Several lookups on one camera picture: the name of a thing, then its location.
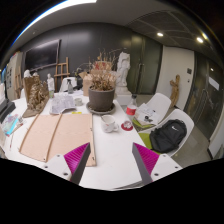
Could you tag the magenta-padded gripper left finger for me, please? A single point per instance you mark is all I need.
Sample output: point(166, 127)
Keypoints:
point(75, 160)

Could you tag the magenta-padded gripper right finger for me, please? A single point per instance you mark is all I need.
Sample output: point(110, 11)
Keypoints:
point(148, 160)

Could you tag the clear red-labelled drink bottle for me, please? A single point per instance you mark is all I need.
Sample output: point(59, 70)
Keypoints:
point(131, 110)

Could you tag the green seat cushion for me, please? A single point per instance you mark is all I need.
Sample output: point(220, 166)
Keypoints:
point(138, 125)
point(145, 140)

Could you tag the beige wooden-framed board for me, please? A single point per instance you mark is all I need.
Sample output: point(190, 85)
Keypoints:
point(66, 133)

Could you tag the black backpack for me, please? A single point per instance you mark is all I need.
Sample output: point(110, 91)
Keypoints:
point(168, 136)

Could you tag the flat round red coaster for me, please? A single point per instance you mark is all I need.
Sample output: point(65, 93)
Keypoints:
point(123, 128)

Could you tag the pile of printed papers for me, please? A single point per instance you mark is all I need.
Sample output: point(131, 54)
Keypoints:
point(148, 113)

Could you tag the small yellow card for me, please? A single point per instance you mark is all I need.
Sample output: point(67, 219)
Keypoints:
point(76, 112)

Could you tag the white ceramic cup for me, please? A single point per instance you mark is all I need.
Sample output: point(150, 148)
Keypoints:
point(108, 124)

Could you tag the grey round plant saucer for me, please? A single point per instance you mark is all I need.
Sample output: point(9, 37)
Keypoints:
point(100, 112)

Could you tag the stack of white papers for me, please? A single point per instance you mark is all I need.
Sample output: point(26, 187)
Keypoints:
point(61, 104)

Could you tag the small pale cup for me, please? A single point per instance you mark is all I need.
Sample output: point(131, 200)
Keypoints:
point(78, 101)

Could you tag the dried plant in grey pot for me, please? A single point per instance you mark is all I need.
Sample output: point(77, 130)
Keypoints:
point(101, 99)

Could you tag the teal printed booklet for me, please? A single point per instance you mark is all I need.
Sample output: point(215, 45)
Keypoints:
point(10, 123)

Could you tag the golden carved relief sculpture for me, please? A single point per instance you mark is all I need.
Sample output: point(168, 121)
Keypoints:
point(36, 96)

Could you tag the brown wooden figure sculpture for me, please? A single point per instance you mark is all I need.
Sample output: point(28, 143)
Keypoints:
point(175, 90)

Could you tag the brown cardboard box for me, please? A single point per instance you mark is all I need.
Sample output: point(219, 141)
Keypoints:
point(86, 85)

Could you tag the small white figurine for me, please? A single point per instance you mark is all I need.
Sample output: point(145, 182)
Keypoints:
point(50, 83)

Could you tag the black flat box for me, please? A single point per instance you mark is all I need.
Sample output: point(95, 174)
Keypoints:
point(6, 108)

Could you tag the wooden easel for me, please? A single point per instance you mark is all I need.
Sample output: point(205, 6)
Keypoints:
point(61, 71)

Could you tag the dark double door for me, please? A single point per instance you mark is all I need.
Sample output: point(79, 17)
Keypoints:
point(146, 65)

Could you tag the tall white robed statue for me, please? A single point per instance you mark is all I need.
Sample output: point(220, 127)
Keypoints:
point(123, 68)

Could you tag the small white bust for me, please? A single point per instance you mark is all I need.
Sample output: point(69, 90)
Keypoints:
point(27, 73)

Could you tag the beige cabinet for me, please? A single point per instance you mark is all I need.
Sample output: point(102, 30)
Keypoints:
point(13, 71)

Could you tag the recessed ceiling lights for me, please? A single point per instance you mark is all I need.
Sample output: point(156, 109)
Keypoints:
point(160, 34)

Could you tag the large white ceiling light panel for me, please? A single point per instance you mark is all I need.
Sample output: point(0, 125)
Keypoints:
point(56, 8)

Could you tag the white statue pedestal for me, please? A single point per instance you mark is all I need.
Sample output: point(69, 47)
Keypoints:
point(124, 96)

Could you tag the black wall switch panel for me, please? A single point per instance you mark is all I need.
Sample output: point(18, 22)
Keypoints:
point(189, 71)

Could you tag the black wall screen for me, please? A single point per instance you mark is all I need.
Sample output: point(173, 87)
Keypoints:
point(41, 54)

